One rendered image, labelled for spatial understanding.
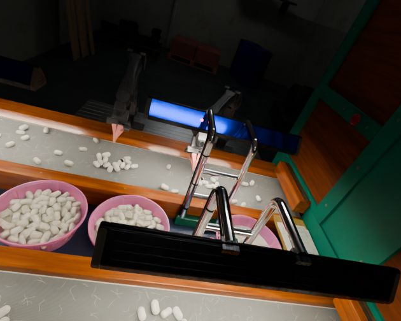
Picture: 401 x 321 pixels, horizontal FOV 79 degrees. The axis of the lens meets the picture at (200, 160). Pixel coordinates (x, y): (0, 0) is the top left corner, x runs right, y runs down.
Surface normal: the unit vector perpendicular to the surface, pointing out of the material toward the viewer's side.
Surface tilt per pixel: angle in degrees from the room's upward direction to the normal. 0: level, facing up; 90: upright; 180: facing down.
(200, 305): 0
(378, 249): 90
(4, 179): 90
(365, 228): 90
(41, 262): 0
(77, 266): 0
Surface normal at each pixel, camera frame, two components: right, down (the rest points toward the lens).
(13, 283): 0.29, -0.78
